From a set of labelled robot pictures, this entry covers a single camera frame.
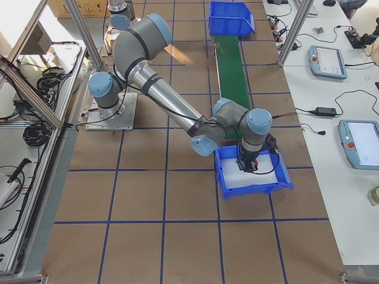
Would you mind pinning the black power adapter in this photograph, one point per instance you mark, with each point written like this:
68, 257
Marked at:
325, 112

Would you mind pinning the aluminium frame post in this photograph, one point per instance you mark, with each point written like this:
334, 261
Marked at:
296, 26

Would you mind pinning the green conveyor belt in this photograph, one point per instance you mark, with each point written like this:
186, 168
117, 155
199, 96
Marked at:
230, 72

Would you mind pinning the near teach pendant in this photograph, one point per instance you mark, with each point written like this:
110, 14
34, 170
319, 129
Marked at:
359, 140

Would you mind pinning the blue source bin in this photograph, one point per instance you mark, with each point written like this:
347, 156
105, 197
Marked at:
230, 19

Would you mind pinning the teach pendant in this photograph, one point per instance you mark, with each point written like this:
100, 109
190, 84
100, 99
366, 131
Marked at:
359, 140
327, 62

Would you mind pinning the blue target bin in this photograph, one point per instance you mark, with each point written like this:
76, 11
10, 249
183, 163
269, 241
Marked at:
281, 172

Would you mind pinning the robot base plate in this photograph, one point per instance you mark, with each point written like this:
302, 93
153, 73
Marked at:
119, 117

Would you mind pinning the far teach pendant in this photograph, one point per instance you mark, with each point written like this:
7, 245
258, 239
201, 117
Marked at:
327, 62

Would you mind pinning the white foam sheet target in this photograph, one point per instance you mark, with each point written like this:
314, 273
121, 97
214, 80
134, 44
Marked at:
235, 178

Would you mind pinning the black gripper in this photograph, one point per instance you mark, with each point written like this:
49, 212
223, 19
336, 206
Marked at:
247, 157

